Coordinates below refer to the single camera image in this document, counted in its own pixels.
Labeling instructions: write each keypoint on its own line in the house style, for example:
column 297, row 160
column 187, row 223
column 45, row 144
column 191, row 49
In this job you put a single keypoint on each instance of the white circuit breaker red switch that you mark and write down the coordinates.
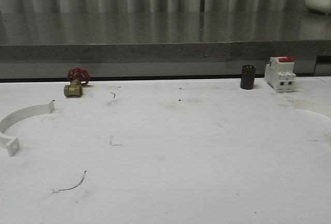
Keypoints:
column 279, row 74

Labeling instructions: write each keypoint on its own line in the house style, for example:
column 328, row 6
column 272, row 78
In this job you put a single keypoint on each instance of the dark brown cylinder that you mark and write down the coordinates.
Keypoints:
column 248, row 76

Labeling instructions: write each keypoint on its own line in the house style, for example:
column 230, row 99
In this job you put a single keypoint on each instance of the white half clamp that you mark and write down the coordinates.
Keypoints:
column 11, row 143
column 312, row 106

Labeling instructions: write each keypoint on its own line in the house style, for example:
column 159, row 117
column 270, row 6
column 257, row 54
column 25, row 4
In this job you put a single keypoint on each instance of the brass valve red handwheel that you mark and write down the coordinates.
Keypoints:
column 78, row 78

